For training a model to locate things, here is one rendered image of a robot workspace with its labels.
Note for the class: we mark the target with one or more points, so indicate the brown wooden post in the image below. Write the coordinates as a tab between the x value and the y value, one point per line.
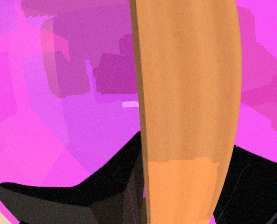
143	212

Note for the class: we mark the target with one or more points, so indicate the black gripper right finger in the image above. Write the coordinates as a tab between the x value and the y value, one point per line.
249	193

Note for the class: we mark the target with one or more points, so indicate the light brown wooden board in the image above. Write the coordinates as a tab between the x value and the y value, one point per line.
188	68

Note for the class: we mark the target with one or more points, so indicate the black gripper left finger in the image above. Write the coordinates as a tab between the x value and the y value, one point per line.
112	195

